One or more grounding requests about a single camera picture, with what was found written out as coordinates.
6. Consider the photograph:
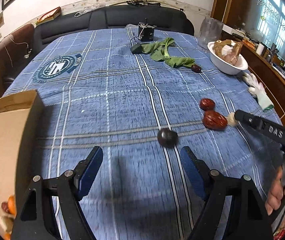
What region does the brown armchair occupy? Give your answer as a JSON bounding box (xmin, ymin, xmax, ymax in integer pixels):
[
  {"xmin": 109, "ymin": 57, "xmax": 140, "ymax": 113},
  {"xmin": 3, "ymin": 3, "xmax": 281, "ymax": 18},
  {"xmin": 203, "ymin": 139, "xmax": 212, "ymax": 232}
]
[{"xmin": 0, "ymin": 24, "xmax": 34, "ymax": 97}]

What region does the green leafy vegetable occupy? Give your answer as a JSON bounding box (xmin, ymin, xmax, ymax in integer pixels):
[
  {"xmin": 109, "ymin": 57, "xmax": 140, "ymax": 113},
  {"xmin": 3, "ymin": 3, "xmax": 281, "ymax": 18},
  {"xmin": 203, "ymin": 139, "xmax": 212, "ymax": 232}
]
[{"xmin": 141, "ymin": 37, "xmax": 195, "ymax": 68}]

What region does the brown paper in bowl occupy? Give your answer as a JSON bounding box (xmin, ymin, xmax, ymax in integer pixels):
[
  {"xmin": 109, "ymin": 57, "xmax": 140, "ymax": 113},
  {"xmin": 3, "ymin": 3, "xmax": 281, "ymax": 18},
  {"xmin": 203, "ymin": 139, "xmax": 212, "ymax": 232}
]
[{"xmin": 213, "ymin": 40, "xmax": 243, "ymax": 66}]

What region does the red jujube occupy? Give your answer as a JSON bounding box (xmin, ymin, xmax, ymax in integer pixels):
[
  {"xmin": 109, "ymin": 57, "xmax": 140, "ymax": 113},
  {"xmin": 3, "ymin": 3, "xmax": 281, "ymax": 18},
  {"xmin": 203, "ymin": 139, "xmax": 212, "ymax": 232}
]
[
  {"xmin": 199, "ymin": 98, "xmax": 216, "ymax": 111},
  {"xmin": 203, "ymin": 110, "xmax": 228, "ymax": 131}
]

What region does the black leather sofa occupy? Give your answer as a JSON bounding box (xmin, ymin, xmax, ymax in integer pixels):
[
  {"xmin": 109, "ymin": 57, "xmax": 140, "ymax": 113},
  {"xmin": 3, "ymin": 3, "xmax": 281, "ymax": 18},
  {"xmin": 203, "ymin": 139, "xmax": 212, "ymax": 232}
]
[{"xmin": 3, "ymin": 4, "xmax": 196, "ymax": 91}]

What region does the small dark jujube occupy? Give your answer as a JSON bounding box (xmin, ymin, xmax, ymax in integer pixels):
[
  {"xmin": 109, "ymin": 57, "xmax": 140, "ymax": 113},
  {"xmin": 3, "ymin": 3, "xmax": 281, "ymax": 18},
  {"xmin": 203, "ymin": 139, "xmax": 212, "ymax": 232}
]
[{"xmin": 191, "ymin": 64, "xmax": 202, "ymax": 73}]

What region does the blue plaid tablecloth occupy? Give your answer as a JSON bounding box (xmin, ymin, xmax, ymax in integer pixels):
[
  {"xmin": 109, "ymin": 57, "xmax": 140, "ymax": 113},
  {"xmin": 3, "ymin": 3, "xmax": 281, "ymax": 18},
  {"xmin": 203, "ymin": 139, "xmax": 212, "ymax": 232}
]
[{"xmin": 6, "ymin": 28, "xmax": 282, "ymax": 239}]

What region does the wooden sideboard cabinet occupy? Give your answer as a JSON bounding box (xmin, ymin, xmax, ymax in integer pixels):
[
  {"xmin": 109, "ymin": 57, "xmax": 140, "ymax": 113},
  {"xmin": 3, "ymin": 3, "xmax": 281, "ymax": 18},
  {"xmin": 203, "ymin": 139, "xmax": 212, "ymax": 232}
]
[{"xmin": 220, "ymin": 29, "xmax": 285, "ymax": 133}]

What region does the white bowl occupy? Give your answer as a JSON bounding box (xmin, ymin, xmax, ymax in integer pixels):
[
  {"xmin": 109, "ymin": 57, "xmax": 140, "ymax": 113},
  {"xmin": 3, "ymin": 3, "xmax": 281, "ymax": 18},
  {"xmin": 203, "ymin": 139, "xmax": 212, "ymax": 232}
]
[{"xmin": 207, "ymin": 40, "xmax": 248, "ymax": 75}]

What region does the white work glove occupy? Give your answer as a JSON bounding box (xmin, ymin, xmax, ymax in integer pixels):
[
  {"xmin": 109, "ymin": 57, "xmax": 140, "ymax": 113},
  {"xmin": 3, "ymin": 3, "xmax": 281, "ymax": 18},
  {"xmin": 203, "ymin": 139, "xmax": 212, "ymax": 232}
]
[{"xmin": 242, "ymin": 73, "xmax": 274, "ymax": 112}]

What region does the black device box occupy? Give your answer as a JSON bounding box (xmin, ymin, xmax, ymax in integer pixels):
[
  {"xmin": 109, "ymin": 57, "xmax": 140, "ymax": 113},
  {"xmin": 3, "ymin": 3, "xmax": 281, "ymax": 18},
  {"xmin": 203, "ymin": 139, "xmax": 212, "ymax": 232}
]
[{"xmin": 138, "ymin": 22, "xmax": 155, "ymax": 42}]

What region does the cardboard tray box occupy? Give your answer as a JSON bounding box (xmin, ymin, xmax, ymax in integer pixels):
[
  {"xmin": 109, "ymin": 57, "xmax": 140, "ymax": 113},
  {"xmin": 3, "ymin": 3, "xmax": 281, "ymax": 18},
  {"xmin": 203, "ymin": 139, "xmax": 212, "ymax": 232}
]
[{"xmin": 0, "ymin": 90, "xmax": 44, "ymax": 239}]

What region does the red gift box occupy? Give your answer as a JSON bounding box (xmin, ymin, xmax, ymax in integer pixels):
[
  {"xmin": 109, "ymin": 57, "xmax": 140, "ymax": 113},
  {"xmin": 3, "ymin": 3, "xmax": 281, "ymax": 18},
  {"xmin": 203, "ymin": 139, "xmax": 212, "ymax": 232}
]
[{"xmin": 35, "ymin": 7, "xmax": 61, "ymax": 26}]

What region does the dark plum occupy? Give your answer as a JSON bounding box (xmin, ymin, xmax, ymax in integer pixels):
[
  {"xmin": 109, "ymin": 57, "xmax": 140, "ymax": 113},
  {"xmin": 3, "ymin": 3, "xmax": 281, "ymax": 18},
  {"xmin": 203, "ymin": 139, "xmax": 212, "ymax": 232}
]
[{"xmin": 157, "ymin": 128, "xmax": 179, "ymax": 148}]

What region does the person right hand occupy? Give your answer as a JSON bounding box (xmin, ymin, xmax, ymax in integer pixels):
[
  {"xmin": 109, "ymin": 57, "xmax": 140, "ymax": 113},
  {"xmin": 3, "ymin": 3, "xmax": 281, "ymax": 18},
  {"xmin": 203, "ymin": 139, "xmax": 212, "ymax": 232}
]
[{"xmin": 265, "ymin": 166, "xmax": 285, "ymax": 228}]

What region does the clear plastic bag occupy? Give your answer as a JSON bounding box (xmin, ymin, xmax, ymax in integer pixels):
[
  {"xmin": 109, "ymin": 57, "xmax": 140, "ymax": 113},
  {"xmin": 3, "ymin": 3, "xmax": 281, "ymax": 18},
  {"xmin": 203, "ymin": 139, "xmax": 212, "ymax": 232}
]
[{"xmin": 198, "ymin": 17, "xmax": 224, "ymax": 49}]

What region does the red jujube date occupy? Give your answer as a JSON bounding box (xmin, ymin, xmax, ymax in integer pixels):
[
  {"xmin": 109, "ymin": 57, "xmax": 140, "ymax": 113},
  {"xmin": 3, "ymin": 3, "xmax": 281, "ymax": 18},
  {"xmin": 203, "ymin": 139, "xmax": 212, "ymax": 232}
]
[{"xmin": 1, "ymin": 202, "xmax": 10, "ymax": 214}]

